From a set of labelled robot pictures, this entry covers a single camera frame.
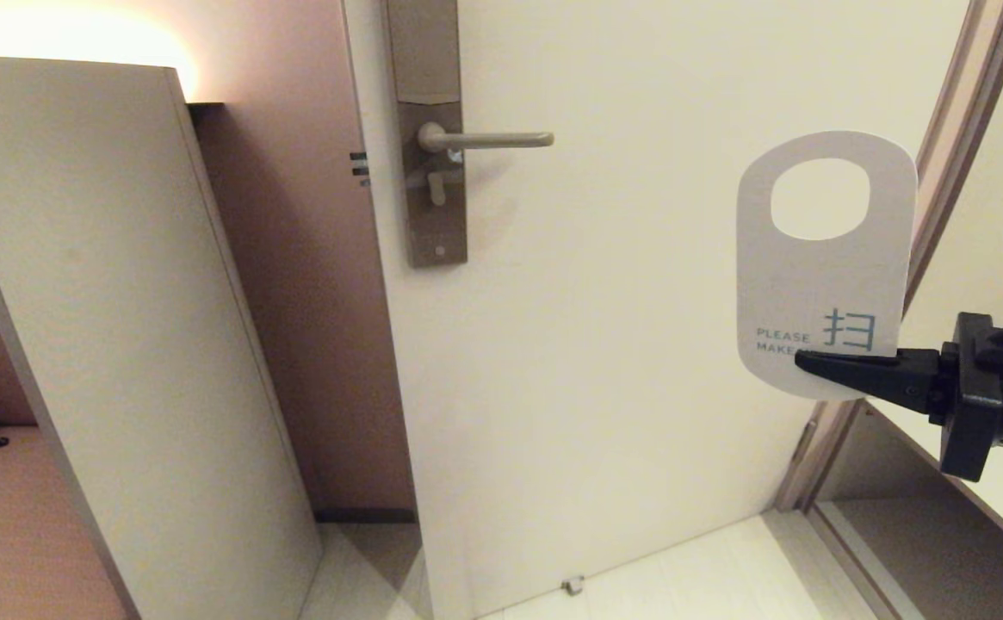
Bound brown leather chair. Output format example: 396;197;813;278
0;424;127;620

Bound white shelf board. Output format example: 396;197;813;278
864;392;1003;575

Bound brown door lock plate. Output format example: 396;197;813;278
385;0;468;269

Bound metal door handle lever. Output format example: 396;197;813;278
418;121;555;161

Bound blue do-not-disturb door hanger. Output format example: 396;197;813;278
735;130;920;403

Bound white door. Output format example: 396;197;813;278
342;0;977;620

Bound dark baseboard strip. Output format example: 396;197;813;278
315;507;421;524

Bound brown door frame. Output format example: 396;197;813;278
772;0;1003;512

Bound beige cabinet panel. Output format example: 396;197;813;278
0;56;324;620

